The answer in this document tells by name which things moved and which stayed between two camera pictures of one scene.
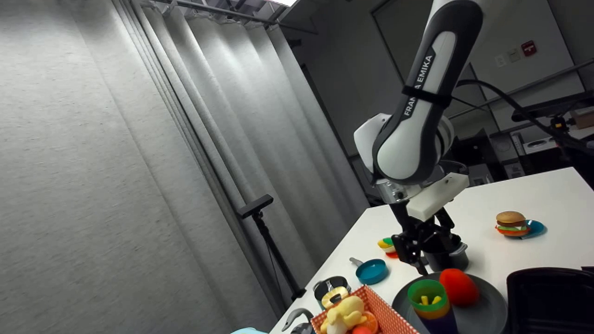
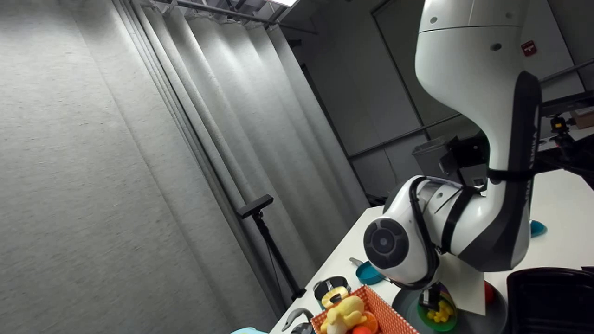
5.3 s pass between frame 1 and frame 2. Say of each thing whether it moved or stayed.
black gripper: moved
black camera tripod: stayed
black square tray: stayed
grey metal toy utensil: stayed
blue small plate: stayed
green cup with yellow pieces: moved
